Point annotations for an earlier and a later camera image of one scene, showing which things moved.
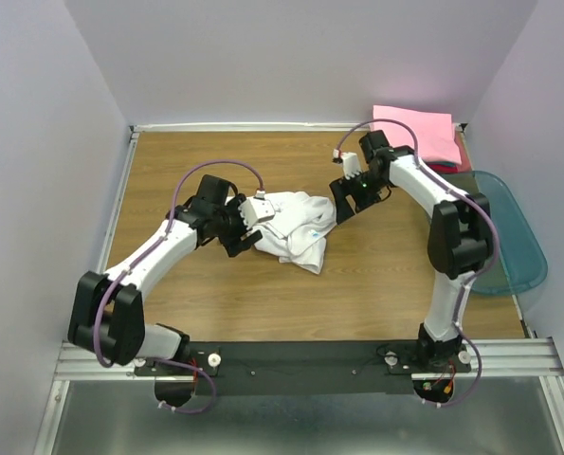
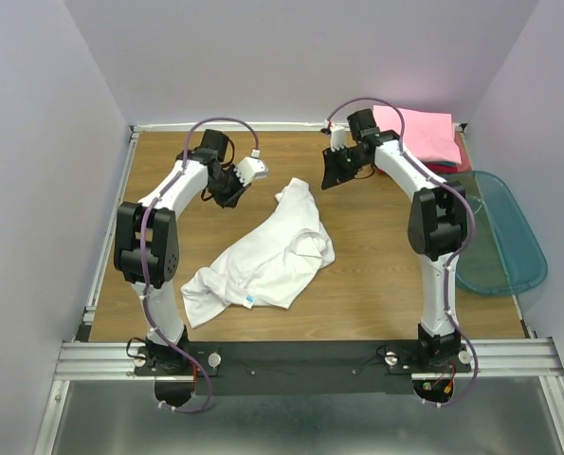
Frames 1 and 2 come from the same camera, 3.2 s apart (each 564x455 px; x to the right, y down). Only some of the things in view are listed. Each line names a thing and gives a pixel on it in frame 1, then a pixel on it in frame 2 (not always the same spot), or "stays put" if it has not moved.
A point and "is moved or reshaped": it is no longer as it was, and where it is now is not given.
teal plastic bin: [520, 264] stays put
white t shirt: [297, 233] is moved or reshaped
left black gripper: [239, 245] -> [233, 200]
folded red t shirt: [443, 169] stays put
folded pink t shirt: [434, 132] stays put
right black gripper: [342, 188] -> [332, 174]
